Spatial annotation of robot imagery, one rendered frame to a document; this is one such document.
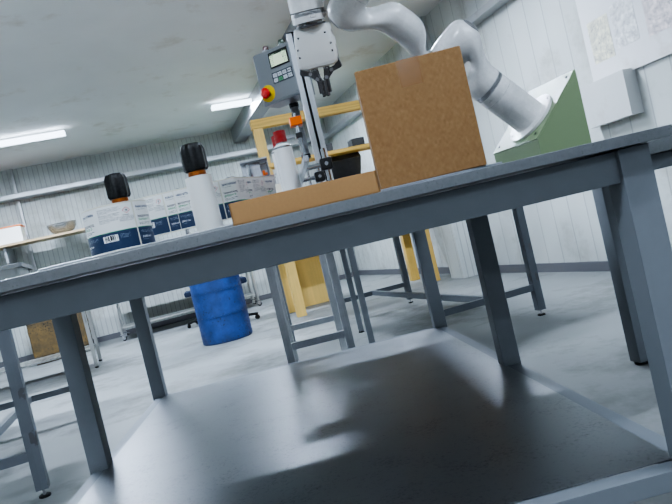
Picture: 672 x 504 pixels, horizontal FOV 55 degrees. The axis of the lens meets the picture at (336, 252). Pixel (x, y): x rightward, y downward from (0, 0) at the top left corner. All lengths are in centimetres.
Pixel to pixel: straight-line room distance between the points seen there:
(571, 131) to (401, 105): 93
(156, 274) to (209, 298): 524
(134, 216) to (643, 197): 145
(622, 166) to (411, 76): 50
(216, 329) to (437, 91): 513
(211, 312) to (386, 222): 531
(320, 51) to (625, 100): 349
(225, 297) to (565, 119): 461
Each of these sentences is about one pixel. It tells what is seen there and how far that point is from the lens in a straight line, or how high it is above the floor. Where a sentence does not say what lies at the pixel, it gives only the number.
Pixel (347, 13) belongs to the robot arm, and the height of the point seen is 141.
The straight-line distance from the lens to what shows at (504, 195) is 119.
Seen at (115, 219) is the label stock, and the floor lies 98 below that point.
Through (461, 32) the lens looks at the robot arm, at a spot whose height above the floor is 131.
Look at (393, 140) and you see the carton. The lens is 148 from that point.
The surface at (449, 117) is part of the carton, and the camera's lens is 149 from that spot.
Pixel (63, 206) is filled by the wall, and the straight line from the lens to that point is 1066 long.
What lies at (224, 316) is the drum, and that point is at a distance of 638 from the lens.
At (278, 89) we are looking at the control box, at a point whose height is 133.
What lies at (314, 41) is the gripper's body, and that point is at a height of 124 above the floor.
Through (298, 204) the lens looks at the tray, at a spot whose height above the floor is 84.
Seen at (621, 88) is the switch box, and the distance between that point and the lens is 493.
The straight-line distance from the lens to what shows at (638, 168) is 129.
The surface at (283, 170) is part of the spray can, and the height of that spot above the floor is 98.
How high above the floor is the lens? 78
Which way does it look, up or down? 2 degrees down
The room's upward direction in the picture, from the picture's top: 13 degrees counter-clockwise
